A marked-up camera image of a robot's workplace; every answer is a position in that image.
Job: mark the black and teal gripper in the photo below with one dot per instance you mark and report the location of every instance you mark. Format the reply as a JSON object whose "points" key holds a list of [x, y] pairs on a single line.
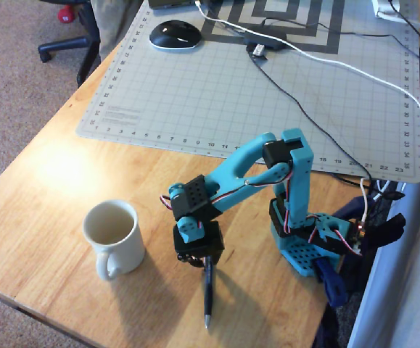
{"points": [[192, 259]]}

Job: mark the black ballpoint pen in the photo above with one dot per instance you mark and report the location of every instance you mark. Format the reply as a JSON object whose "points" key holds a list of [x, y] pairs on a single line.
{"points": [[208, 290]]}

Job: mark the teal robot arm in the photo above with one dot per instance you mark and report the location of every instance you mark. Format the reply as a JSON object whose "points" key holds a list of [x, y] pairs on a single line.
{"points": [[296, 188]]}

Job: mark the white ceramic mug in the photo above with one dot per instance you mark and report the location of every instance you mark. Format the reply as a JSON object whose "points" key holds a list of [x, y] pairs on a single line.
{"points": [[117, 239]]}

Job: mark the blue table clamp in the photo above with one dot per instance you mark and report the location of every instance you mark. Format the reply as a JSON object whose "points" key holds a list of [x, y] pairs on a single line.
{"points": [[331, 282]]}

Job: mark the grey gridded cutting mat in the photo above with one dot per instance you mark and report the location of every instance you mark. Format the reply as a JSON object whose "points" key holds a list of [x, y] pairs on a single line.
{"points": [[231, 98]]}

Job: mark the black table clamp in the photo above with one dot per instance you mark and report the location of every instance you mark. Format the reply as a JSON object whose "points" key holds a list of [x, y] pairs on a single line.
{"points": [[391, 226]]}

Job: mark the black computer mouse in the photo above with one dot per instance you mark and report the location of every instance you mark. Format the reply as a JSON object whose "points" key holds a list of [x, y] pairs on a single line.
{"points": [[175, 34]]}

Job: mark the black usb hub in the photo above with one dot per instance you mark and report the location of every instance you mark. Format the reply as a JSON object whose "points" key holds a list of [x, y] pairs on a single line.
{"points": [[266, 39]]}

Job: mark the black office chair base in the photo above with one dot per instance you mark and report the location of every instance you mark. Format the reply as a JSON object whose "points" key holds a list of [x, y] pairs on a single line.
{"points": [[86, 40]]}

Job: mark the person's leg in khaki trousers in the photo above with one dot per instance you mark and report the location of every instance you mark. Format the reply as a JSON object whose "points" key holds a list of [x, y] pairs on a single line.
{"points": [[117, 25]]}

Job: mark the dark laptop edge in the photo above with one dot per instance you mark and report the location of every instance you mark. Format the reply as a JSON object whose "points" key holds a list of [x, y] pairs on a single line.
{"points": [[171, 3]]}

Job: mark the black and grey patterned mat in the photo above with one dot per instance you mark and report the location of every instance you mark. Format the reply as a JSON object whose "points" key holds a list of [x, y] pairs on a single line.
{"points": [[325, 32]]}

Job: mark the red dumbbell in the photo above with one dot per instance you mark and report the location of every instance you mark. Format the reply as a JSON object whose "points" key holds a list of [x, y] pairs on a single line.
{"points": [[65, 14]]}

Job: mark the white power adapter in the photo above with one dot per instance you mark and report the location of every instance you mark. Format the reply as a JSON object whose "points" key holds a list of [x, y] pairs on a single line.
{"points": [[389, 9]]}

